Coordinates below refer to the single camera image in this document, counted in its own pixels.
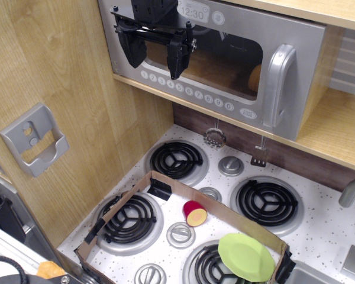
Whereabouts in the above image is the silver sink basin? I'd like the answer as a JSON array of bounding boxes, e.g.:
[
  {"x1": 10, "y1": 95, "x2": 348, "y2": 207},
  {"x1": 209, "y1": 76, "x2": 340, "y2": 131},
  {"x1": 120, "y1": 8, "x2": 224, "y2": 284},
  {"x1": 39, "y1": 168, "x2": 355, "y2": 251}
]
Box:
[{"x1": 286, "y1": 262, "x2": 340, "y2": 284}]

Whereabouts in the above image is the back left stove burner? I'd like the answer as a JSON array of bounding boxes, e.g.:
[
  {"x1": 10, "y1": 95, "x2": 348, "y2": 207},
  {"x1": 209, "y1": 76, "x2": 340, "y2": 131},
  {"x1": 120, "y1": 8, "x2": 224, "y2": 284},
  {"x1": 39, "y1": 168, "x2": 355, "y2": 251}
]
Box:
[{"x1": 144, "y1": 140, "x2": 209, "y2": 187}]

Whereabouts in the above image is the wooden shelf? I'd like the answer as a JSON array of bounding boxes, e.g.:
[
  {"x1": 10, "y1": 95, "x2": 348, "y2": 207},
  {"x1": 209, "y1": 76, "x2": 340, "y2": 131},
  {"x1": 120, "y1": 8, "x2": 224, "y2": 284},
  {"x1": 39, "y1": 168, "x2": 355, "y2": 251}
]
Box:
[{"x1": 112, "y1": 1, "x2": 355, "y2": 170}]

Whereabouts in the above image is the centre silver stove knob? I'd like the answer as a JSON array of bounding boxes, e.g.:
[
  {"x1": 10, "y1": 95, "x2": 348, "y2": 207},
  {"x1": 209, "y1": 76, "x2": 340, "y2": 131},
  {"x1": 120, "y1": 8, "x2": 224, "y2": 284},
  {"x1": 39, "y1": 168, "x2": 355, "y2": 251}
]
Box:
[{"x1": 166, "y1": 222, "x2": 196, "y2": 249}]

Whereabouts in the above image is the front right stove burner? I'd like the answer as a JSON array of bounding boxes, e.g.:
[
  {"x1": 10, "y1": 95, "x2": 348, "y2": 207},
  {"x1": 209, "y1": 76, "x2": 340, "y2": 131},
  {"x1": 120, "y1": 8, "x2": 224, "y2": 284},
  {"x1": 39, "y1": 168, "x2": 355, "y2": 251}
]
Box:
[{"x1": 182, "y1": 240, "x2": 249, "y2": 284}]

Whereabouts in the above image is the front left stove burner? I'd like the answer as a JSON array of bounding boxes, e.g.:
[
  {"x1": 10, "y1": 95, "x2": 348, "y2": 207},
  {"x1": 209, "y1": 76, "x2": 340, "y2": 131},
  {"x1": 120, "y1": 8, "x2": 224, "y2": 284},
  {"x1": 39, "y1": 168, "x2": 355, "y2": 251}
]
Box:
[{"x1": 97, "y1": 192, "x2": 164, "y2": 256}]

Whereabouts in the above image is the green toy plate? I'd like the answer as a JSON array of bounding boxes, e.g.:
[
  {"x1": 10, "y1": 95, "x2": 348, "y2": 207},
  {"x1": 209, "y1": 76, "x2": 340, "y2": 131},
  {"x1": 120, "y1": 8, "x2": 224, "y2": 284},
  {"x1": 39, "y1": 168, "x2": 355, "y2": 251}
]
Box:
[{"x1": 218, "y1": 233, "x2": 275, "y2": 282}]

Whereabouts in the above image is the front silver stove knob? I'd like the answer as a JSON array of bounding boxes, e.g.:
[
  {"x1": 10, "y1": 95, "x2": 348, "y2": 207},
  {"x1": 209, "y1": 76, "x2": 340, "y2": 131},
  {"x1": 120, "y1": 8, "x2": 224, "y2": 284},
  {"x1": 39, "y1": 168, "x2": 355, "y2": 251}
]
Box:
[{"x1": 134, "y1": 263, "x2": 167, "y2": 284}]

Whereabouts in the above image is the red toy fruit half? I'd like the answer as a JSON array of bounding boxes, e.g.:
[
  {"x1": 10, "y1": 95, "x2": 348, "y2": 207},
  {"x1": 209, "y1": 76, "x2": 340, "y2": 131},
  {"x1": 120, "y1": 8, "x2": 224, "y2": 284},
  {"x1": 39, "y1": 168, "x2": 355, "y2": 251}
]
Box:
[{"x1": 183, "y1": 201, "x2": 208, "y2": 227}]

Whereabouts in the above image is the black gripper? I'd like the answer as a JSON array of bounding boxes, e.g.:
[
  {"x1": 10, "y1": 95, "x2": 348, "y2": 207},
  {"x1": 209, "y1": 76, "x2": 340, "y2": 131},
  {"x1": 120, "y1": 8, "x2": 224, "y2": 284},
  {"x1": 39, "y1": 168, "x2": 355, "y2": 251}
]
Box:
[{"x1": 110, "y1": 1, "x2": 196, "y2": 80}]

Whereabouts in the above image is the black device at left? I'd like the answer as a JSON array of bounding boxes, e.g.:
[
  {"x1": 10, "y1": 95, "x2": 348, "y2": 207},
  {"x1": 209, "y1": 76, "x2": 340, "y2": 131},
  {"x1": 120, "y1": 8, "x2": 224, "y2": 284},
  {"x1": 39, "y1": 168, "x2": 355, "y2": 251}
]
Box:
[{"x1": 0, "y1": 195, "x2": 26, "y2": 243}]

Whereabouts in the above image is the middle silver stove knob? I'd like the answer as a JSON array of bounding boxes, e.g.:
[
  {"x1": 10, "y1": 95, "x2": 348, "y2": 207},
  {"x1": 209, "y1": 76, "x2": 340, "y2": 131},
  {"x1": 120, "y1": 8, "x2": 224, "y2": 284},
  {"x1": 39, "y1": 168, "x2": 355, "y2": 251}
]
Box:
[{"x1": 199, "y1": 187, "x2": 222, "y2": 202}]

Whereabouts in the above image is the black cable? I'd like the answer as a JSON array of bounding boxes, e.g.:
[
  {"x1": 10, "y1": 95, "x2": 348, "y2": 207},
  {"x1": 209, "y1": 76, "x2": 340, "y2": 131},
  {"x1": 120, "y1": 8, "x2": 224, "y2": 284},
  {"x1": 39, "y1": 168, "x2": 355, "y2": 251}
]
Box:
[{"x1": 0, "y1": 255, "x2": 29, "y2": 284}]

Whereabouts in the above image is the stove burner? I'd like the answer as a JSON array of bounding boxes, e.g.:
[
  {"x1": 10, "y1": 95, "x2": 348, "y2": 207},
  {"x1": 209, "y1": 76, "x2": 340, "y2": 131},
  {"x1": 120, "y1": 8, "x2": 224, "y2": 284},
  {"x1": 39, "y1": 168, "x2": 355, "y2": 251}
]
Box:
[
  {"x1": 229, "y1": 176, "x2": 304, "y2": 237},
  {"x1": 97, "y1": 192, "x2": 164, "y2": 256},
  {"x1": 182, "y1": 240, "x2": 249, "y2": 284},
  {"x1": 144, "y1": 140, "x2": 209, "y2": 187}
]

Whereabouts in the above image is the back right stove burner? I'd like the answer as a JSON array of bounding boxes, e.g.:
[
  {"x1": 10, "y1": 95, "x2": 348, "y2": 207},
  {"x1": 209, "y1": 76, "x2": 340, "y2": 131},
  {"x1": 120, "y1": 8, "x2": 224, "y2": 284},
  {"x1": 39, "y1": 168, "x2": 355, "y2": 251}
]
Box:
[{"x1": 229, "y1": 176, "x2": 304, "y2": 237}]

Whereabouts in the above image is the silver stove knob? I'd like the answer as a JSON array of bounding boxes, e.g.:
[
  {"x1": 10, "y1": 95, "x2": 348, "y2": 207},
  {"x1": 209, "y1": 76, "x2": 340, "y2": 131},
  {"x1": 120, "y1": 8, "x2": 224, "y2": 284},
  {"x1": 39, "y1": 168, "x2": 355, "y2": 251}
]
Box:
[
  {"x1": 166, "y1": 222, "x2": 196, "y2": 249},
  {"x1": 134, "y1": 263, "x2": 167, "y2": 284},
  {"x1": 199, "y1": 187, "x2": 222, "y2": 202},
  {"x1": 218, "y1": 156, "x2": 244, "y2": 177}
]

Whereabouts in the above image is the hanging silver spatula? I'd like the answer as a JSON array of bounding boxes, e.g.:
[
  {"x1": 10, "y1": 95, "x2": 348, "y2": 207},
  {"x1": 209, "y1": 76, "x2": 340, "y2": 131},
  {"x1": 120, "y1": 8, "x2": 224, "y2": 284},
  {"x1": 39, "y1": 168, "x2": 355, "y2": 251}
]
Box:
[{"x1": 250, "y1": 136, "x2": 269, "y2": 167}]

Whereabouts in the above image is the grey wall phone holder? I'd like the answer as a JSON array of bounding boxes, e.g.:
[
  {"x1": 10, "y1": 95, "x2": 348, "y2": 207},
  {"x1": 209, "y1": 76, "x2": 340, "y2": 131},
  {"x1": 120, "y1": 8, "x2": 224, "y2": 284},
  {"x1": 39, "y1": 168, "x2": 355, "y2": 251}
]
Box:
[{"x1": 0, "y1": 103, "x2": 69, "y2": 178}]

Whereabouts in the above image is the cardboard barrier frame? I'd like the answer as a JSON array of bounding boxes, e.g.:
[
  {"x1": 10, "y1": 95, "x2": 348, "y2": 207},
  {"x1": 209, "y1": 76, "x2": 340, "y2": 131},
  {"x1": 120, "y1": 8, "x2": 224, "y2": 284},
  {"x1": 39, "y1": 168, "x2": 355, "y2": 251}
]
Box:
[{"x1": 75, "y1": 171, "x2": 295, "y2": 283}]

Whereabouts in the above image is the silver toy microwave door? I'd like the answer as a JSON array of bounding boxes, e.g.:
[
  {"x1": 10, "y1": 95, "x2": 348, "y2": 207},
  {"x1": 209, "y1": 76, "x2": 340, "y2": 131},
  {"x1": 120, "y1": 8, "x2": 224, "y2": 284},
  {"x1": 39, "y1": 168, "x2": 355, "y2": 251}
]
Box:
[{"x1": 99, "y1": 1, "x2": 327, "y2": 140}]

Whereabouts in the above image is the back silver stove knob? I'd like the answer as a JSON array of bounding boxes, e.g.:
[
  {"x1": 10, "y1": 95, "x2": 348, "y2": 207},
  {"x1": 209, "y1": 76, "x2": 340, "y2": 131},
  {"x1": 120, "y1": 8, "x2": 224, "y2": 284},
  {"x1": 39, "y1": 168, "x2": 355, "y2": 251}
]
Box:
[{"x1": 218, "y1": 156, "x2": 244, "y2": 177}]

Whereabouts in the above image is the hanging silver slotted spoon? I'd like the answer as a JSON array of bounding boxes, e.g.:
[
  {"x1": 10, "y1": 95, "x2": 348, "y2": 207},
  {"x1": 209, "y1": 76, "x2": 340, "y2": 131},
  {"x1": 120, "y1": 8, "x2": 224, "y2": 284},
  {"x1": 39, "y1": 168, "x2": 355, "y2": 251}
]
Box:
[{"x1": 203, "y1": 118, "x2": 227, "y2": 149}]

